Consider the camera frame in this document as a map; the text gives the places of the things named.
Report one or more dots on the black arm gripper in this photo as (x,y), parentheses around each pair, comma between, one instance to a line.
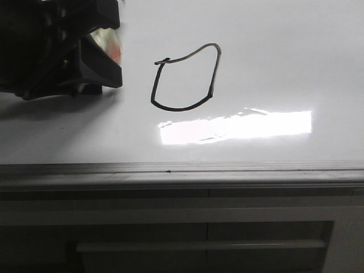
(47,49)

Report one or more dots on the red ball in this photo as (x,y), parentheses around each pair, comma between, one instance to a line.
(107,39)

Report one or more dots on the grey cabinet below whiteboard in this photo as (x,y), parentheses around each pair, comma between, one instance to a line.
(183,230)

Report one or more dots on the white whiteboard with aluminium frame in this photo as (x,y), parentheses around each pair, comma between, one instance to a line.
(216,94)

